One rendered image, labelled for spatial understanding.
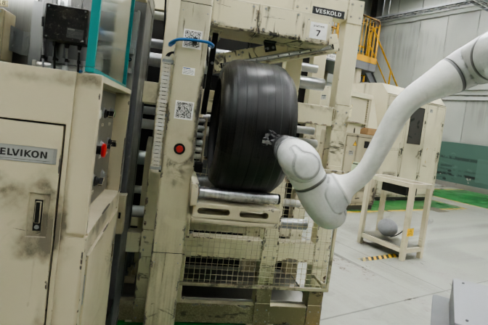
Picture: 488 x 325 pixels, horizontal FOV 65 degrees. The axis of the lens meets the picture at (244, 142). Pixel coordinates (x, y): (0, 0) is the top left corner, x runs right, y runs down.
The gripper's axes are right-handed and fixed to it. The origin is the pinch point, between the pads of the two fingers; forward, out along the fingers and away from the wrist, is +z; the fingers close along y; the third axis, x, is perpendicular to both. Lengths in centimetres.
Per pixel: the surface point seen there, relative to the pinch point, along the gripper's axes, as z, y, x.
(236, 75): 15.3, 14.0, -18.9
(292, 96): 11.0, -8.1, -14.6
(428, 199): 212, -235, 83
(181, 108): 24.6, 33.2, -2.2
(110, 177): 5, 55, 24
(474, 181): 838, -860, 206
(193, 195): 8.6, 24.6, 28.8
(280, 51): 69, -15, -34
